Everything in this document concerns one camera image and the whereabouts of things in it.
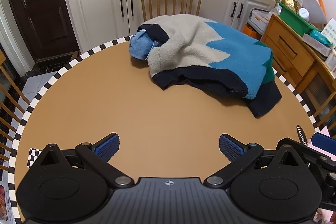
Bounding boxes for white round jar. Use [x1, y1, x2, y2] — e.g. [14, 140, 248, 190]
[298, 7, 311, 21]

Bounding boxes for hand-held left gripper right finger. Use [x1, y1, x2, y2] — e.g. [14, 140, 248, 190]
[204, 134, 310, 189]

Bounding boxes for blue denim garment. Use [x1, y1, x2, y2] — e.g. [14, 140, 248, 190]
[129, 29, 161, 60]

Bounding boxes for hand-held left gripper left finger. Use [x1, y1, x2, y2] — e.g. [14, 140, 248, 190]
[31, 133, 135, 189]

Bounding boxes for cream cabinet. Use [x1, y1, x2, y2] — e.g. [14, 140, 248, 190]
[60, 0, 290, 54]

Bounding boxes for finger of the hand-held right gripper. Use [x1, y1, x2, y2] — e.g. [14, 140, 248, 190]
[280, 132, 336, 188]

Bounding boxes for gold foil packets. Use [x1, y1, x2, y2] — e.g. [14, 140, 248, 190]
[281, 0, 300, 11]

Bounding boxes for white storage box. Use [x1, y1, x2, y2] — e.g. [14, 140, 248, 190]
[247, 9, 274, 33]

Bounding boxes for green plastic bin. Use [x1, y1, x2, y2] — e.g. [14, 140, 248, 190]
[278, 0, 323, 36]

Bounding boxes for grey cardboard sheet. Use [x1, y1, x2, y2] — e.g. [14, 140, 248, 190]
[301, 0, 328, 25]

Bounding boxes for printed paper sheet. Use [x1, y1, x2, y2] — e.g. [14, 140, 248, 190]
[0, 182, 14, 224]

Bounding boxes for round checker-edged table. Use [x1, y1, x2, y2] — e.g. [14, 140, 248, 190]
[7, 35, 319, 224]

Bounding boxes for teal wipes packet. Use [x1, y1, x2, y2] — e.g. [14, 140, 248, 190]
[310, 30, 333, 47]

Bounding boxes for wooden dresser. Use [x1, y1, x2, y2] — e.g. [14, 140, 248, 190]
[261, 13, 336, 126]

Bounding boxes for beige blue navy knit sweater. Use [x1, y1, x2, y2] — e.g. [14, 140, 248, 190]
[138, 14, 282, 118]

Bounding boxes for wooden slatted chair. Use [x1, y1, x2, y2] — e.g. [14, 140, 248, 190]
[0, 50, 35, 170]

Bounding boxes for dark brown door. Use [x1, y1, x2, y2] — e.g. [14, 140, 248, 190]
[0, 0, 80, 62]

